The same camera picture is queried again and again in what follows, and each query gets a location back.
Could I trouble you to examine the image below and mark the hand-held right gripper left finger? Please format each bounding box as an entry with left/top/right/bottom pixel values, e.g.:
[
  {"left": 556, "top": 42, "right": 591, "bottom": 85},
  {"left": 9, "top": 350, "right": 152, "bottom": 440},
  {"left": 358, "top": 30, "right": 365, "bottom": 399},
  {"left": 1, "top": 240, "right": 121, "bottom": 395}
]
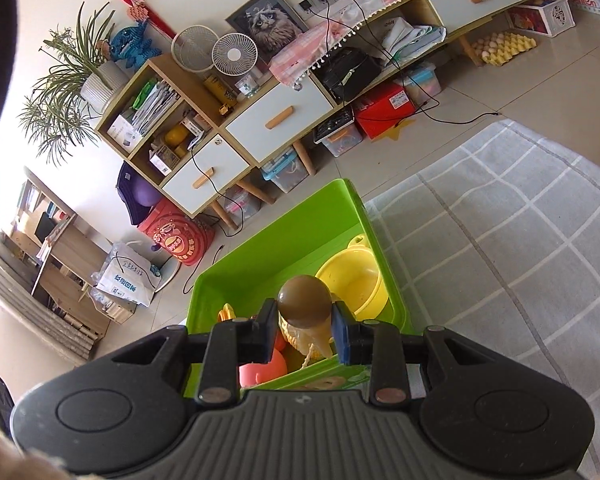
[{"left": 111, "top": 299, "right": 281, "bottom": 406}]

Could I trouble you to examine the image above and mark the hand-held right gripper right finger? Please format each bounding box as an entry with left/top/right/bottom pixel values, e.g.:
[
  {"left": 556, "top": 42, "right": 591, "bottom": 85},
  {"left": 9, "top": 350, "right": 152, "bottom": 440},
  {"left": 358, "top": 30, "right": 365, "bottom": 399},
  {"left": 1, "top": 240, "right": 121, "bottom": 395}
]
[{"left": 331, "top": 301, "right": 503, "bottom": 406}]

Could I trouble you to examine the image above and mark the pink rubber pig toy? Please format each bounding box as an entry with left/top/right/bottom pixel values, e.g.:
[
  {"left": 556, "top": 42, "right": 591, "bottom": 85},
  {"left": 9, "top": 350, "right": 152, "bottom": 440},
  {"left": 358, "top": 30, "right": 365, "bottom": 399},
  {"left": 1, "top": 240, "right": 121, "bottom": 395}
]
[{"left": 239, "top": 330, "right": 288, "bottom": 388}]

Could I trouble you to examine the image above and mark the brown toy ice cream cone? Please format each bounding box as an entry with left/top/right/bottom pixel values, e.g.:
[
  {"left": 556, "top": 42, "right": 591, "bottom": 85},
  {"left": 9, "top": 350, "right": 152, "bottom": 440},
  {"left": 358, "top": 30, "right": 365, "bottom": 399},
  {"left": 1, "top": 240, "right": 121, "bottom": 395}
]
[{"left": 277, "top": 275, "right": 338, "bottom": 361}]

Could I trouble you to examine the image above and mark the yellow toy pot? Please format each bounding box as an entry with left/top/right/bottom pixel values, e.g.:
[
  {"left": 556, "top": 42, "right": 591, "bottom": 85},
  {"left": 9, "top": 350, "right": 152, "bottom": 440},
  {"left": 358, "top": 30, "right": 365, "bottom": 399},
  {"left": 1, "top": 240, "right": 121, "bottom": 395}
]
[{"left": 315, "top": 234, "right": 387, "bottom": 322}]

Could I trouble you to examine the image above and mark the green plastic box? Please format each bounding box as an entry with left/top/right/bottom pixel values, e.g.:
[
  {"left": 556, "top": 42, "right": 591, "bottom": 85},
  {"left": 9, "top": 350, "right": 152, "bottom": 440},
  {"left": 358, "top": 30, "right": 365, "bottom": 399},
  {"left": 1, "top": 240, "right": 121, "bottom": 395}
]
[{"left": 182, "top": 178, "right": 423, "bottom": 401}]

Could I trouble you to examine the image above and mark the white round floor base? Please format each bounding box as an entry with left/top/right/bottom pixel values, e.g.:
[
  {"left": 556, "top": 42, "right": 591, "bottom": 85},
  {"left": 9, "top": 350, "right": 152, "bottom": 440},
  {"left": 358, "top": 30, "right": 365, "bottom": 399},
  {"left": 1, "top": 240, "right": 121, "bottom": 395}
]
[{"left": 150, "top": 257, "right": 181, "bottom": 291}]

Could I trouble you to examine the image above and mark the clear storage bin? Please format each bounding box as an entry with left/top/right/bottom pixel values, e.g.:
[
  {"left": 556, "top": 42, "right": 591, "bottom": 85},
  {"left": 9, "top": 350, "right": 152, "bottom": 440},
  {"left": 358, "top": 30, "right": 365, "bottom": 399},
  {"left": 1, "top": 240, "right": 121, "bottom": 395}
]
[{"left": 224, "top": 185, "right": 263, "bottom": 222}]

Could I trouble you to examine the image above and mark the red printed paper bucket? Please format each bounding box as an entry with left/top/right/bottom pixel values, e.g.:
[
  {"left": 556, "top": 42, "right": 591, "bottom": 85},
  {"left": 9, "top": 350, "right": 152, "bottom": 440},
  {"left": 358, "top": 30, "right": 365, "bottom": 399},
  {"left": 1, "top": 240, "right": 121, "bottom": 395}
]
[{"left": 137, "top": 200, "right": 216, "bottom": 267}]

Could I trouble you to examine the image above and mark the white paper bag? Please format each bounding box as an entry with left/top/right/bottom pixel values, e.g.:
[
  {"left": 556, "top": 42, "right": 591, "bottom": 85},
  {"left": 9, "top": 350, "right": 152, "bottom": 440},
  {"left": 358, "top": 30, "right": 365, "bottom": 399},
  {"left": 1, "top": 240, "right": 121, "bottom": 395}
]
[{"left": 92, "top": 241, "right": 163, "bottom": 308}]

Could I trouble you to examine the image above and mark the grey checked cloth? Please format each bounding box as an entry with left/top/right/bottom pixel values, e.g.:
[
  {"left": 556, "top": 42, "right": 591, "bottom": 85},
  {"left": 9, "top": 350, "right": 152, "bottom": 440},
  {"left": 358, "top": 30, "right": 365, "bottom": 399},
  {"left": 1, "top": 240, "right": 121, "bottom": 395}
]
[{"left": 365, "top": 119, "right": 600, "bottom": 480}]

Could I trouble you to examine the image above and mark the purple plush toy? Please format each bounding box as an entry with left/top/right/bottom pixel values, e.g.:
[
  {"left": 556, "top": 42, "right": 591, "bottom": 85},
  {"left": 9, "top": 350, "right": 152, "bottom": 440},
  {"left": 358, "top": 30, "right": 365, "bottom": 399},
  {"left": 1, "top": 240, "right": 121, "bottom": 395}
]
[{"left": 116, "top": 161, "right": 161, "bottom": 226}]

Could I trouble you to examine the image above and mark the clear bin black lid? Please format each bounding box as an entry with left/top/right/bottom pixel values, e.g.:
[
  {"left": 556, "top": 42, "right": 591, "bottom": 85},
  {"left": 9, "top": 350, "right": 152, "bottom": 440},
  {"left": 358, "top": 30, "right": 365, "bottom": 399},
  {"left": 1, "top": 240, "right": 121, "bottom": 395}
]
[{"left": 314, "top": 110, "right": 363, "bottom": 157}]

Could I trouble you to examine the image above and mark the wooden bookshelf desk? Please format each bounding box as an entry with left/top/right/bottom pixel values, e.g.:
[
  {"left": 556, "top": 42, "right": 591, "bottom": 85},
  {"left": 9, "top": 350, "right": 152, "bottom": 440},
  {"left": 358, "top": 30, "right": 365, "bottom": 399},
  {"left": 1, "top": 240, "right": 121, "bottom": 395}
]
[{"left": 0, "top": 167, "right": 136, "bottom": 341}]

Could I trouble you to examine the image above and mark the yellow round container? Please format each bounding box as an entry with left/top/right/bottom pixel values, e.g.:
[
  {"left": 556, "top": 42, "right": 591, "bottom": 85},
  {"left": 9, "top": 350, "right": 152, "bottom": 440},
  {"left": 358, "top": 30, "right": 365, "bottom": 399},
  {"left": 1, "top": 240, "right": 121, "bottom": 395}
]
[{"left": 165, "top": 125, "right": 188, "bottom": 156}]

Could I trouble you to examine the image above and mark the red flat box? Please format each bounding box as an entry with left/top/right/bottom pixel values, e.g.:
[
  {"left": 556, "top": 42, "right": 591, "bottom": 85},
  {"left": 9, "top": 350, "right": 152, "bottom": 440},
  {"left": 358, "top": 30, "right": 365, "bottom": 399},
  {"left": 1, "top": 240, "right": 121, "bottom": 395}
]
[{"left": 352, "top": 82, "right": 421, "bottom": 141}]

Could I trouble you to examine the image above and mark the yellow tall can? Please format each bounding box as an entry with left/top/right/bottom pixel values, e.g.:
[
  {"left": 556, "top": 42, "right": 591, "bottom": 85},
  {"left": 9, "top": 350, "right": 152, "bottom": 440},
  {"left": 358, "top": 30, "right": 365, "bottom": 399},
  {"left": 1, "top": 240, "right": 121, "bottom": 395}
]
[{"left": 202, "top": 74, "right": 238, "bottom": 108}]

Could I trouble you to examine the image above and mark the black bag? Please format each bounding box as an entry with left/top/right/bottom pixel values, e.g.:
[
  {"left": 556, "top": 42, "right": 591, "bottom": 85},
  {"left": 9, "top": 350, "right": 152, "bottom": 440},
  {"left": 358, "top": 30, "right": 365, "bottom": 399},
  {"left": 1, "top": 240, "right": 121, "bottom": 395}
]
[{"left": 312, "top": 47, "right": 381, "bottom": 103}]

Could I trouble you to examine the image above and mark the small clear bin blue lid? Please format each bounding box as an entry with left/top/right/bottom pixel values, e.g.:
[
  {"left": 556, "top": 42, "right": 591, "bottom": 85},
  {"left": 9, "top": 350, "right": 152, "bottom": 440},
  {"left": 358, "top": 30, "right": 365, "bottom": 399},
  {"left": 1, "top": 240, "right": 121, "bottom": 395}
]
[{"left": 405, "top": 62, "right": 443, "bottom": 98}]

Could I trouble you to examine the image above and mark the white desk fan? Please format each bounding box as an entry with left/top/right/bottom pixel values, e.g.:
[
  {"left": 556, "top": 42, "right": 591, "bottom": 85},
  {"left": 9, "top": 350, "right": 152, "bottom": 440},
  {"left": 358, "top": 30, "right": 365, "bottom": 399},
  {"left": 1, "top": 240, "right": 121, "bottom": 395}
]
[{"left": 211, "top": 32, "right": 258, "bottom": 78}]

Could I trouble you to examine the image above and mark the wooden shelf cabinet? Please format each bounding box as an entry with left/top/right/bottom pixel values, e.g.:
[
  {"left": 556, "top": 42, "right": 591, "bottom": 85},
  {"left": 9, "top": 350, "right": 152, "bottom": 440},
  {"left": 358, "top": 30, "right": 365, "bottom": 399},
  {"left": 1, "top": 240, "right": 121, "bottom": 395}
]
[{"left": 95, "top": 55, "right": 261, "bottom": 233}]

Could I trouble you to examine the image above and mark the pink fringed cloth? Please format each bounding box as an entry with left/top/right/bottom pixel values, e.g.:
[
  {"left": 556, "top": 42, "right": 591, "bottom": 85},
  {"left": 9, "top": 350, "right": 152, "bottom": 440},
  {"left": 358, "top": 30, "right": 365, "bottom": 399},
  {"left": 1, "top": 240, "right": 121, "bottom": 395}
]
[{"left": 270, "top": 0, "right": 463, "bottom": 91}]

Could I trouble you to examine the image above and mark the beige fuzzy garment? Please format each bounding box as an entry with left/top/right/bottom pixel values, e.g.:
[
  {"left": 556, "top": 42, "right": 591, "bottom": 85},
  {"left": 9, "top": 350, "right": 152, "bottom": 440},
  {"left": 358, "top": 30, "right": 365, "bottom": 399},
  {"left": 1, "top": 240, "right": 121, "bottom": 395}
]
[{"left": 0, "top": 412, "right": 86, "bottom": 480}]

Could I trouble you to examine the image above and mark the stack of folded papers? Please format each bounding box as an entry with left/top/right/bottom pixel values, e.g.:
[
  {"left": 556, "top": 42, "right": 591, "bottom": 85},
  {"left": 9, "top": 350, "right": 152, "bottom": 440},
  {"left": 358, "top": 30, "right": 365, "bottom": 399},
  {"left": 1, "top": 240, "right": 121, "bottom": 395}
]
[{"left": 380, "top": 16, "right": 448, "bottom": 66}]

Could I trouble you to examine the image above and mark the framed cat picture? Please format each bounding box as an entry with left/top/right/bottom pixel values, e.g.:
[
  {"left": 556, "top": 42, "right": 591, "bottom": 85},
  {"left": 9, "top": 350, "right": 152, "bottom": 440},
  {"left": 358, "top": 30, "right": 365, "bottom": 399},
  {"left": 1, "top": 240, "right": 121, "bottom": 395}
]
[{"left": 225, "top": 0, "right": 311, "bottom": 68}]

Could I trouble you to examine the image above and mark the blue block figure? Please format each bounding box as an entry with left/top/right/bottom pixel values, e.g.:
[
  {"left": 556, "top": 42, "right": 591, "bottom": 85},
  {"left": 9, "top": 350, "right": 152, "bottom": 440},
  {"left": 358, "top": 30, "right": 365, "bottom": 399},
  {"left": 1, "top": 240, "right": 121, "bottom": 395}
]
[{"left": 109, "top": 20, "right": 163, "bottom": 71}]

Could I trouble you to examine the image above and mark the yellow egg tray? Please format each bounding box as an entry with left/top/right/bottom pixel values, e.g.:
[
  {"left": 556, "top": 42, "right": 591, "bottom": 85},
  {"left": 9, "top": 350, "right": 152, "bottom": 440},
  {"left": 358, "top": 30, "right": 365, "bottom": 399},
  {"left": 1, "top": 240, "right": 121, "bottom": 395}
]
[{"left": 470, "top": 30, "right": 538, "bottom": 67}]

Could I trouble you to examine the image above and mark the green potted plant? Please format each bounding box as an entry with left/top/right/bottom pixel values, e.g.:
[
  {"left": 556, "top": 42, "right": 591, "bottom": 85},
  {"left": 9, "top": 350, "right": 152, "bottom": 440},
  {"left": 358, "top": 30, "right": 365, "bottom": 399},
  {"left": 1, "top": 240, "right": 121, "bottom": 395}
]
[{"left": 17, "top": 2, "right": 131, "bottom": 161}]

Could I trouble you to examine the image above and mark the wooden curved sideboard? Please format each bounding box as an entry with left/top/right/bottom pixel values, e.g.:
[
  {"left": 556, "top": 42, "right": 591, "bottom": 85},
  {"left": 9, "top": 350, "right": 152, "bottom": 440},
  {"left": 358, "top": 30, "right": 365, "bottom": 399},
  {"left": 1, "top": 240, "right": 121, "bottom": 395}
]
[{"left": 340, "top": 0, "right": 576, "bottom": 111}]

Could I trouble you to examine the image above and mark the white printed crate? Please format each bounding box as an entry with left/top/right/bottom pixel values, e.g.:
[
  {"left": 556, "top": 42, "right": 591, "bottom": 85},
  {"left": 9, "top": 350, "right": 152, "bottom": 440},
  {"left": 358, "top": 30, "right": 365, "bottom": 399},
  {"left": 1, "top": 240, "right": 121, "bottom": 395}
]
[{"left": 505, "top": 0, "right": 573, "bottom": 37}]

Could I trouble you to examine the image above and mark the black power cable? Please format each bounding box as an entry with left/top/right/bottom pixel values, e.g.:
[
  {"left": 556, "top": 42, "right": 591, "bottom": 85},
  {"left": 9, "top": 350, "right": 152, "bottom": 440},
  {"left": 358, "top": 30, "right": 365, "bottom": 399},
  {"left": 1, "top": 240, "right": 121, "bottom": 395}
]
[{"left": 182, "top": 132, "right": 251, "bottom": 295}]

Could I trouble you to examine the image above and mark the white wire fan guard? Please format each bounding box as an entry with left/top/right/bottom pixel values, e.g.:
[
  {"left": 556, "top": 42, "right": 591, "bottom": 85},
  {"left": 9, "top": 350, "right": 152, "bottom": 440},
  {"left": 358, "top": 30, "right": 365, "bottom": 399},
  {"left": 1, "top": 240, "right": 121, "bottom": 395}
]
[{"left": 171, "top": 26, "right": 220, "bottom": 73}]

